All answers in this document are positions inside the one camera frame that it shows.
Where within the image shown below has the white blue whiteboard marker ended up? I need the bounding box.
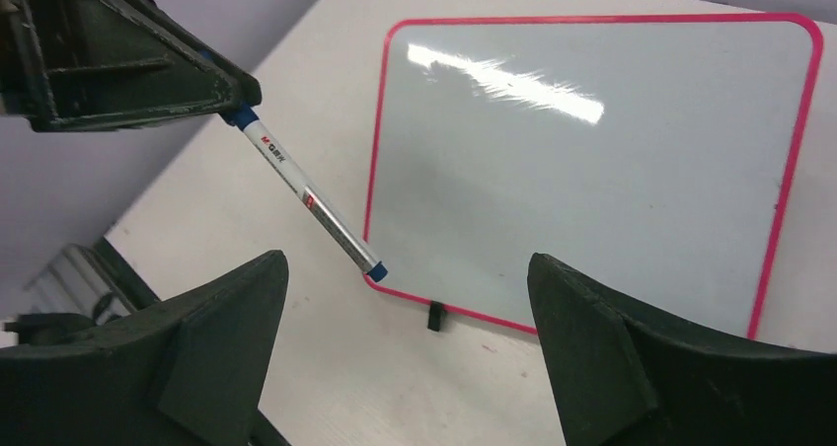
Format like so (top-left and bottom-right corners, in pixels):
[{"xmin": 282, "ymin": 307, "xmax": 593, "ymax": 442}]
[{"xmin": 220, "ymin": 105, "xmax": 388, "ymax": 282}]

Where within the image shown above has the aluminium extrusion rail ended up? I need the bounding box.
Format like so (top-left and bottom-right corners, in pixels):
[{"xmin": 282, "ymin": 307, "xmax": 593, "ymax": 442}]
[{"xmin": 23, "ymin": 237, "xmax": 160, "ymax": 325}]

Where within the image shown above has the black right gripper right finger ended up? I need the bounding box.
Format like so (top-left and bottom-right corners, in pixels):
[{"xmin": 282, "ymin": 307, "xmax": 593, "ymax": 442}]
[{"xmin": 527, "ymin": 254, "xmax": 836, "ymax": 445}]

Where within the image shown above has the pink framed whiteboard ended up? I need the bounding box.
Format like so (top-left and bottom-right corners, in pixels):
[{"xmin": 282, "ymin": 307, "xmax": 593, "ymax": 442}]
[{"xmin": 364, "ymin": 13, "xmax": 824, "ymax": 338}]

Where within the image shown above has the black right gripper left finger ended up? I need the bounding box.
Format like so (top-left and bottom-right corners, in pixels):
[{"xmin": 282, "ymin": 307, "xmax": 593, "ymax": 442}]
[{"xmin": 1, "ymin": 250, "xmax": 289, "ymax": 445}]

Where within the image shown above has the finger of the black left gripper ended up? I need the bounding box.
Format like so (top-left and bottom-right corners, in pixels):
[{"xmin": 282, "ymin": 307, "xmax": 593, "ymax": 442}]
[{"xmin": 1, "ymin": 0, "xmax": 262, "ymax": 132}]

